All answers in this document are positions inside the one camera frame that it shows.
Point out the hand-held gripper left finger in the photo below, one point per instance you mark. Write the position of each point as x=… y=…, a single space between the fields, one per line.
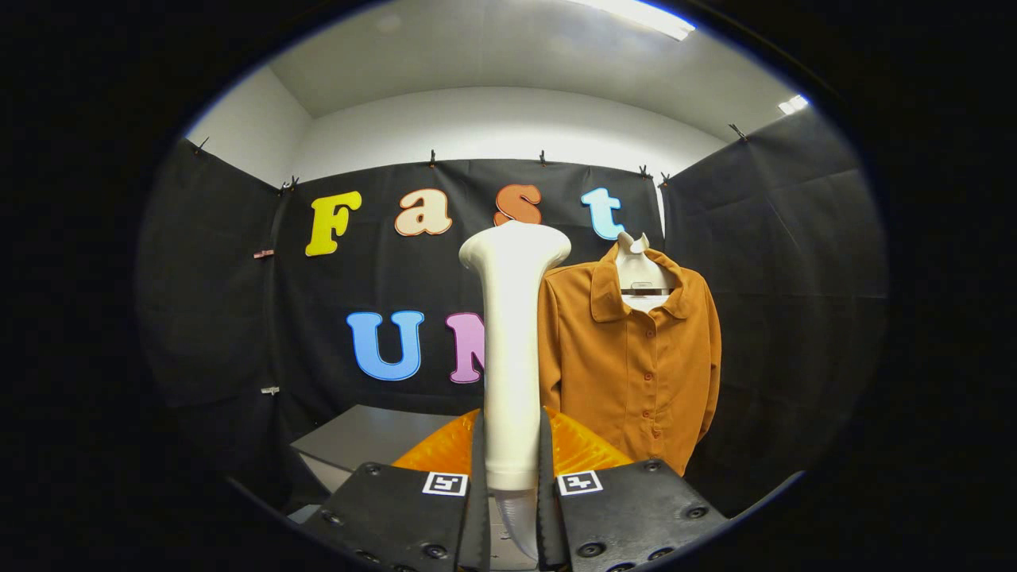
x=473 y=508

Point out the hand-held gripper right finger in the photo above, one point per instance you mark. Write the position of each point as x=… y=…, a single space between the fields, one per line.
x=550 y=508

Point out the white garment steamer head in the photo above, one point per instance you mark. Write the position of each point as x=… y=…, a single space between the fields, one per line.
x=512 y=357

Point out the orange button-up shirt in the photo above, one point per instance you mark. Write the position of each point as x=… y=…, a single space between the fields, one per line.
x=628 y=373

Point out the white plastic hanger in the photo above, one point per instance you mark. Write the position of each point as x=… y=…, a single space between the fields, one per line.
x=640 y=272

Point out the row of black clips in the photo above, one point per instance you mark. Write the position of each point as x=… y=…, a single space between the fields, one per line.
x=432 y=157

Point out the small ceiling light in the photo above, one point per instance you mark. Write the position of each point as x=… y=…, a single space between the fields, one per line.
x=793 y=104

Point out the long ceiling light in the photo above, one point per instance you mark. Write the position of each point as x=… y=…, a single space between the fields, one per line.
x=643 y=16

